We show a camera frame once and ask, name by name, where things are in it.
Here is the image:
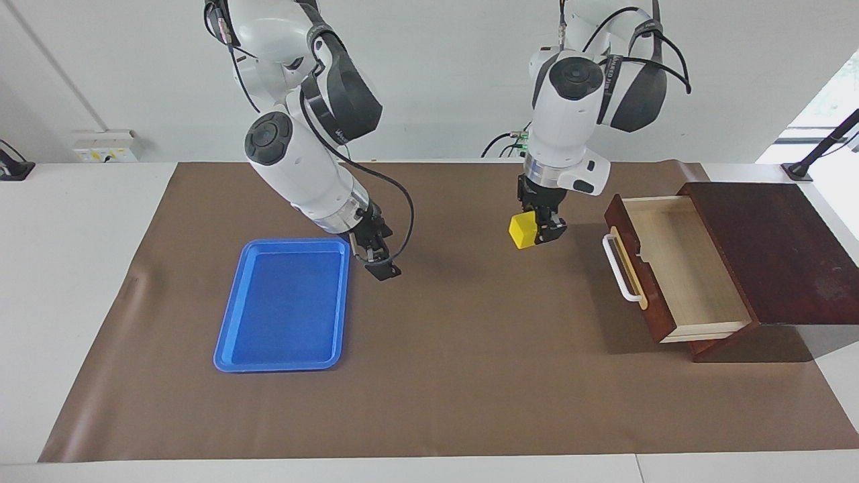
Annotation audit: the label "bright window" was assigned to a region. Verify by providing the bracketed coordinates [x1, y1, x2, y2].
[755, 50, 859, 165]

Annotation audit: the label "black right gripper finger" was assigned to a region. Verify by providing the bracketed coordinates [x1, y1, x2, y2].
[370, 233, 403, 282]
[349, 239, 385, 280]

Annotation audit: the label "brown table mat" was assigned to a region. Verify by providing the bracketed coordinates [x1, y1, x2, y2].
[38, 160, 859, 464]

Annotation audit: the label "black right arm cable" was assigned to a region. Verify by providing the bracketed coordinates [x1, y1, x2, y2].
[299, 74, 415, 266]

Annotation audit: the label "dark wooden cabinet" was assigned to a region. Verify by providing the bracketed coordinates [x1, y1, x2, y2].
[676, 181, 859, 364]

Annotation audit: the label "blue plastic tray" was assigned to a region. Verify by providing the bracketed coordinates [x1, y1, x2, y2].
[213, 238, 352, 374]

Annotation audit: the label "wooden drawer with white handle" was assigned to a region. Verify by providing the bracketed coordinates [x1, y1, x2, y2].
[602, 195, 754, 344]

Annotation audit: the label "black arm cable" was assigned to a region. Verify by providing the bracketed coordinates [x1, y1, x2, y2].
[299, 74, 415, 266]
[558, 0, 693, 95]

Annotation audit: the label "black cables with green connectors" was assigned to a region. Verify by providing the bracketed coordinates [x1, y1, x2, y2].
[481, 121, 534, 160]

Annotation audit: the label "white wall socket box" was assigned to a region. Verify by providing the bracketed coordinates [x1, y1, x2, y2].
[72, 129, 140, 164]

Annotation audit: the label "yellow cube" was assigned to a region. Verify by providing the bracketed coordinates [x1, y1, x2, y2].
[508, 212, 540, 250]

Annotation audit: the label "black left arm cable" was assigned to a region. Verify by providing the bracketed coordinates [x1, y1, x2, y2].
[558, 0, 693, 95]

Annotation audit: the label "black angled stand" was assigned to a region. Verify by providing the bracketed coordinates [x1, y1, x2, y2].
[782, 109, 859, 183]

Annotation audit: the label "black stand base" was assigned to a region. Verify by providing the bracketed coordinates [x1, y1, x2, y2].
[0, 139, 36, 182]

